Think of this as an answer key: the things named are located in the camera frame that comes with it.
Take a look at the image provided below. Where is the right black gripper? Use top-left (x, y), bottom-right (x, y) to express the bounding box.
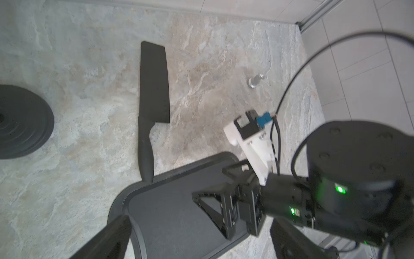
top-left (192, 160), bottom-right (315, 240)

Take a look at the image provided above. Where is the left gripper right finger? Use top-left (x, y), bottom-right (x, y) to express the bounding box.
top-left (270, 219), bottom-right (340, 259)

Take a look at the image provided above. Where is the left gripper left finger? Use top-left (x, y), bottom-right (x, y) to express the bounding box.
top-left (70, 215), bottom-right (132, 259)

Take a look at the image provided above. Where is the black cutting board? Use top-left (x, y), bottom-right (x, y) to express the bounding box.
top-left (108, 152), bottom-right (249, 259)

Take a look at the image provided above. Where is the black knife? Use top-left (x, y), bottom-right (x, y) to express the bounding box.
top-left (138, 41), bottom-right (170, 183)

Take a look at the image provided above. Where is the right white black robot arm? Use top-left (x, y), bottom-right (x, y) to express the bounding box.
top-left (192, 120), bottom-right (414, 259)

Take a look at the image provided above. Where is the small silver metal fitting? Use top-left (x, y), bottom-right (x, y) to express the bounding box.
top-left (248, 73), bottom-right (266, 88)

